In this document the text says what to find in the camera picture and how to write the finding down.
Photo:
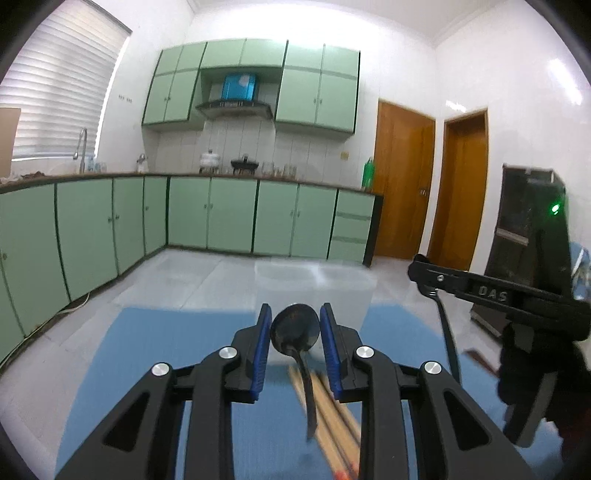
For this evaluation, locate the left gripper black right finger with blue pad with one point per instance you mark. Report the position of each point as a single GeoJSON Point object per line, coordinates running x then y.
{"type": "Point", "coordinates": [414, 419]}

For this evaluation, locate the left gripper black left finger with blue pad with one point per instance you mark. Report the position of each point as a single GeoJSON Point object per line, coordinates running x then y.
{"type": "Point", "coordinates": [138, 438]}

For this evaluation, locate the red patterned bamboo chopstick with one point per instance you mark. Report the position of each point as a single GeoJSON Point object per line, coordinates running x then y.
{"type": "Point", "coordinates": [339, 467]}

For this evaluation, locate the black spoon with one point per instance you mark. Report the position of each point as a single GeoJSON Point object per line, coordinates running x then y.
{"type": "Point", "coordinates": [293, 332]}

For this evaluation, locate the green lower kitchen cabinets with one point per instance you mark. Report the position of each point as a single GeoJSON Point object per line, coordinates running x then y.
{"type": "Point", "coordinates": [64, 238]}

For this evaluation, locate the green kitchen cabinets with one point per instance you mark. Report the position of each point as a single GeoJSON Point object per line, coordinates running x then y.
{"type": "Point", "coordinates": [307, 86]}
{"type": "Point", "coordinates": [64, 238]}

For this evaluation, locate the green upper kitchen cabinets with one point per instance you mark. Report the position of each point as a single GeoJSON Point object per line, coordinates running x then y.
{"type": "Point", "coordinates": [307, 86]}

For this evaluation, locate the brown stool seat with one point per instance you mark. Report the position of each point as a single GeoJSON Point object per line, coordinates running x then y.
{"type": "Point", "coordinates": [478, 358]}

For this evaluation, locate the cardboard box with blue cloth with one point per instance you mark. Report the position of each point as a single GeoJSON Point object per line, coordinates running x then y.
{"type": "Point", "coordinates": [580, 272]}

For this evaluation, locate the black glass cabinet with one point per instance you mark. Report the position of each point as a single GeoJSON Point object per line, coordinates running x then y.
{"type": "Point", "coordinates": [531, 242]}

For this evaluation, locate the blue table mat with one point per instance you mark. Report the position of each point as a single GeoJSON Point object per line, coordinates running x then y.
{"type": "Point", "coordinates": [269, 435]}

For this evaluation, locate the right wooden door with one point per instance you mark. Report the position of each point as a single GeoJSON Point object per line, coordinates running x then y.
{"type": "Point", "coordinates": [462, 191]}

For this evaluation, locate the wooden door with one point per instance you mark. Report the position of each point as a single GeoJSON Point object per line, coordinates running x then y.
{"type": "Point", "coordinates": [404, 159]}
{"type": "Point", "coordinates": [462, 191]}

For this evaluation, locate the white twin utensil holder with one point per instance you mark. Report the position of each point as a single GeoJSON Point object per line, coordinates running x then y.
{"type": "Point", "coordinates": [347, 288]}

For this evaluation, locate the green bottle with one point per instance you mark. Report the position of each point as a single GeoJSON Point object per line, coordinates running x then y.
{"type": "Point", "coordinates": [368, 174]}

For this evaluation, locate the left wooden door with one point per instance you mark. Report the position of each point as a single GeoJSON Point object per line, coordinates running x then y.
{"type": "Point", "coordinates": [404, 159]}

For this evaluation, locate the chrome sink faucet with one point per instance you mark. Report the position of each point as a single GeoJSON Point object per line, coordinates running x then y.
{"type": "Point", "coordinates": [80, 151]}

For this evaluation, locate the white cooking pot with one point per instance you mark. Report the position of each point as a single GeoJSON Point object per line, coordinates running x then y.
{"type": "Point", "coordinates": [209, 162]}

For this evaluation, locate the black wok on stove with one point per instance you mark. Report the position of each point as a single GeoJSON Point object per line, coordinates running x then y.
{"type": "Point", "coordinates": [244, 166]}

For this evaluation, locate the black range hood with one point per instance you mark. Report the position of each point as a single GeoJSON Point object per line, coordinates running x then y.
{"type": "Point", "coordinates": [238, 99]}

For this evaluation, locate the white window blinds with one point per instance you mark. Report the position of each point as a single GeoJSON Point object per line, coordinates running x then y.
{"type": "Point", "coordinates": [60, 78]}

